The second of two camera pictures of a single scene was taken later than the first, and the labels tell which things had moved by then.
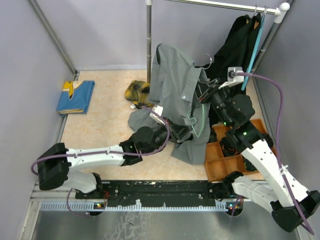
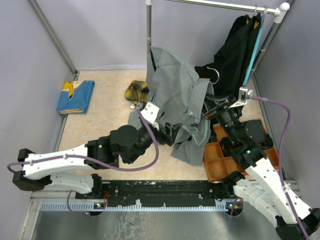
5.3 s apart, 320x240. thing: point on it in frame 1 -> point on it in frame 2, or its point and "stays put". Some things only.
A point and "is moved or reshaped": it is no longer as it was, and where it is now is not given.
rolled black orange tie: [228, 148] stays put
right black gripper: [205, 90] -> [211, 105]
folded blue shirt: [75, 97] stays put
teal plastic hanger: [191, 120] -> [206, 140]
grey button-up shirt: [173, 93] is moved or reshaped
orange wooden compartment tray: [218, 166] stays put
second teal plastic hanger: [257, 40] stays put
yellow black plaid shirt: [138, 92] stays put
